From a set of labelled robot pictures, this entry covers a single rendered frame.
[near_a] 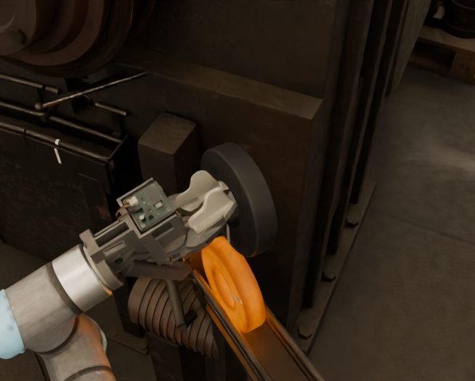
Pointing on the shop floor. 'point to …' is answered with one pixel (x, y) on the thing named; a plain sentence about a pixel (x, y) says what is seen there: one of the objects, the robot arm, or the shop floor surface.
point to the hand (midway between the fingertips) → (237, 190)
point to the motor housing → (163, 340)
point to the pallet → (457, 39)
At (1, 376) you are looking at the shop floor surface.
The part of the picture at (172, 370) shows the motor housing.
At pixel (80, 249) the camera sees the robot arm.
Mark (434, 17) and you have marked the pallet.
